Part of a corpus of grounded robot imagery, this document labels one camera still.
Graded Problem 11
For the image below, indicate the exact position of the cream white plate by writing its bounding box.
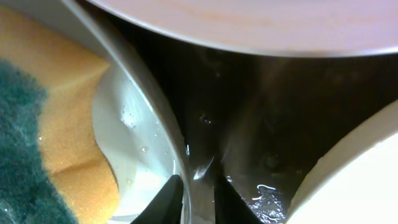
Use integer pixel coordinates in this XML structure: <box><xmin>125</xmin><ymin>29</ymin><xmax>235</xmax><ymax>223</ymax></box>
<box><xmin>287</xmin><ymin>101</ymin><xmax>397</xmax><ymax>224</ymax></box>

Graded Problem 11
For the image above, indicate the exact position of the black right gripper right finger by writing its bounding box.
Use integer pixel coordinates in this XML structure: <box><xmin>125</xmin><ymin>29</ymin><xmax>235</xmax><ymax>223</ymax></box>
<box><xmin>214</xmin><ymin>175</ymin><xmax>262</xmax><ymax>224</ymax></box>

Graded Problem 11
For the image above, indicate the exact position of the green and yellow sponge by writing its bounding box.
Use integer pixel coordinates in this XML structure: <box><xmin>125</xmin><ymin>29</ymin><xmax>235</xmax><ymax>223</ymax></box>
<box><xmin>1</xmin><ymin>7</ymin><xmax>119</xmax><ymax>223</ymax></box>

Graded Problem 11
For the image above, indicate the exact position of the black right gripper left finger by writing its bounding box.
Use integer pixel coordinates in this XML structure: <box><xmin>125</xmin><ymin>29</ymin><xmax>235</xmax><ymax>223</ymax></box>
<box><xmin>131</xmin><ymin>175</ymin><xmax>184</xmax><ymax>224</ymax></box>

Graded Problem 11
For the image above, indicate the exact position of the light grey plate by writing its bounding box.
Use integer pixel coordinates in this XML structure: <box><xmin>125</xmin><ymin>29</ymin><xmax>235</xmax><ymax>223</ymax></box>
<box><xmin>1</xmin><ymin>1</ymin><xmax>192</xmax><ymax>223</ymax></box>

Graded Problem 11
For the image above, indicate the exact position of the large dark serving tray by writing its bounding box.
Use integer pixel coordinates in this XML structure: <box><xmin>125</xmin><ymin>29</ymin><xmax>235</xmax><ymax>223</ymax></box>
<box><xmin>77</xmin><ymin>1</ymin><xmax>397</xmax><ymax>223</ymax></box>

